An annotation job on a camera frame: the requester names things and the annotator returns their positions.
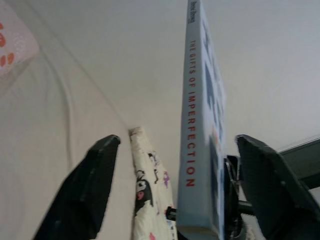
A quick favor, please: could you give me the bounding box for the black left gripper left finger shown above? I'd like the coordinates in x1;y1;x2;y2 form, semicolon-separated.
33;134;121;240

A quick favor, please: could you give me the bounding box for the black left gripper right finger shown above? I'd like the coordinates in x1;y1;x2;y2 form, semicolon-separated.
234;134;320;240

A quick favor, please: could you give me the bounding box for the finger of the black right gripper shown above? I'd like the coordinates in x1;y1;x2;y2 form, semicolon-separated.
164;206;178;221
223;154;242;201

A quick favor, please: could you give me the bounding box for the cream cartoon print quilt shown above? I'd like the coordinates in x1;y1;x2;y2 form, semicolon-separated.
128;126;180;240

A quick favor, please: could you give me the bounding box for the white blue lettered book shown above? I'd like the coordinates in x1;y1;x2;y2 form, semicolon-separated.
176;0;229;240

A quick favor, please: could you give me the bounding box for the pink patterned pillow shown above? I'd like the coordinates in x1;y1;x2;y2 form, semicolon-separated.
0;0;40;80

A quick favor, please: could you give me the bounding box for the beige sheeted mattress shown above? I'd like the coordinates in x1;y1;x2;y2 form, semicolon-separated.
0;0;320;240

